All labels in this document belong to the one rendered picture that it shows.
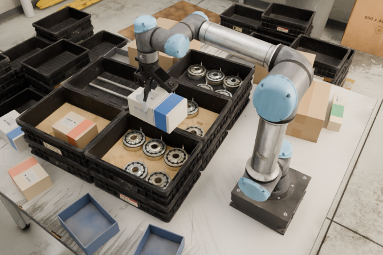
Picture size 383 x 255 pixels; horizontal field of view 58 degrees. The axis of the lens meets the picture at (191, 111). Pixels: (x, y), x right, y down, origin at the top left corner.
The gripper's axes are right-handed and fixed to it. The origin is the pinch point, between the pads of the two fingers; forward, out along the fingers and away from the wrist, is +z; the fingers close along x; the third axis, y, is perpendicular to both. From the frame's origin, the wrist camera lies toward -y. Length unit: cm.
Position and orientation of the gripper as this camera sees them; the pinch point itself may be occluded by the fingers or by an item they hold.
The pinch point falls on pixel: (157, 103)
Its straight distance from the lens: 137.1
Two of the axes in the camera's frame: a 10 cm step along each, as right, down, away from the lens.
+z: 0.1, 7.4, 6.7
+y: -8.3, -3.7, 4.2
